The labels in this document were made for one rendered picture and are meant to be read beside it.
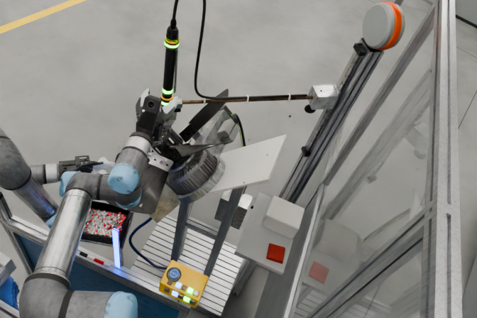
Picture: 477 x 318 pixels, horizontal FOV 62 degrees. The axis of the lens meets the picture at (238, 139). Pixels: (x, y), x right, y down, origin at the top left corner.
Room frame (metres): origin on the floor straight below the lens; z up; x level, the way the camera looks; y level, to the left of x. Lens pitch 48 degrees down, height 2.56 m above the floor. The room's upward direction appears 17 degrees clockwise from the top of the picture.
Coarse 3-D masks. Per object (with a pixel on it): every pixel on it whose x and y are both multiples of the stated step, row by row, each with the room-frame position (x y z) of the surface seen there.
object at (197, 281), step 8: (176, 264) 0.62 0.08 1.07; (168, 272) 0.58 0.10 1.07; (184, 272) 0.60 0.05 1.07; (192, 272) 0.61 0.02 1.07; (160, 280) 0.54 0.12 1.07; (176, 280) 0.56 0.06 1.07; (184, 280) 0.57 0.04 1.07; (192, 280) 0.58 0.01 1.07; (200, 280) 0.59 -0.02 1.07; (160, 288) 0.53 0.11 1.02; (168, 288) 0.53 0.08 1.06; (176, 288) 0.53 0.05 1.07; (192, 288) 0.55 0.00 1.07; (200, 288) 0.56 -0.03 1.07; (184, 296) 0.52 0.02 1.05; (192, 296) 0.52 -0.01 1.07; (200, 296) 0.53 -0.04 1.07
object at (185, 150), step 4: (180, 144) 1.00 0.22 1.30; (208, 144) 0.96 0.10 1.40; (212, 144) 0.95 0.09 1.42; (216, 144) 0.94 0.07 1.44; (180, 148) 0.92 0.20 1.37; (184, 148) 0.92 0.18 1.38; (188, 148) 0.92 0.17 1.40; (192, 148) 0.91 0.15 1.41; (196, 148) 0.91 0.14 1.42; (200, 148) 0.90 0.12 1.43; (204, 148) 0.90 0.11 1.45; (180, 152) 0.89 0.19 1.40; (184, 152) 0.88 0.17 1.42; (188, 152) 0.88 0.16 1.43; (192, 152) 0.87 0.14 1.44; (196, 152) 0.87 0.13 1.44; (184, 156) 0.85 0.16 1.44
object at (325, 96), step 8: (312, 88) 1.25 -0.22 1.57; (320, 88) 1.26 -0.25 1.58; (328, 88) 1.27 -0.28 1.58; (336, 88) 1.28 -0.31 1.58; (320, 96) 1.21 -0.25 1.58; (328, 96) 1.23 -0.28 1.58; (336, 96) 1.24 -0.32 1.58; (312, 104) 1.21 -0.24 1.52; (320, 104) 1.21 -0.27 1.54; (328, 104) 1.23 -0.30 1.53
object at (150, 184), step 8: (144, 168) 0.92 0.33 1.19; (152, 168) 0.92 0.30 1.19; (160, 168) 0.94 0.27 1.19; (144, 176) 0.88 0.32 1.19; (152, 176) 0.89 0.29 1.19; (160, 176) 0.90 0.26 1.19; (144, 184) 0.84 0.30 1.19; (152, 184) 0.85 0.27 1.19; (160, 184) 0.86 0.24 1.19; (144, 192) 0.80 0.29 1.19; (152, 192) 0.81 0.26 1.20; (160, 192) 0.82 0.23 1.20; (144, 200) 0.77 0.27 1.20; (152, 200) 0.77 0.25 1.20; (120, 208) 0.72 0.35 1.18; (136, 208) 0.73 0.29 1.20; (144, 208) 0.73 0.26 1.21; (152, 208) 0.74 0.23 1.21
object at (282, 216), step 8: (272, 200) 1.10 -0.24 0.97; (280, 200) 1.12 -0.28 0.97; (272, 208) 1.06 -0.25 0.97; (280, 208) 1.07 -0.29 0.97; (288, 208) 1.09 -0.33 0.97; (296, 208) 1.10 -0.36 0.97; (264, 216) 1.02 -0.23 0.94; (272, 216) 1.01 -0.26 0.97; (280, 216) 1.03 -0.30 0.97; (288, 216) 1.04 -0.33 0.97; (296, 216) 1.05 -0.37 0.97; (264, 224) 1.01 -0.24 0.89; (272, 224) 1.01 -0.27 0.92; (280, 224) 1.00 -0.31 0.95; (288, 224) 1.00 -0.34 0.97; (296, 224) 1.01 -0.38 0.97; (280, 232) 1.00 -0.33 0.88; (288, 232) 0.99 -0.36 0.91; (296, 232) 0.99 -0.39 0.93
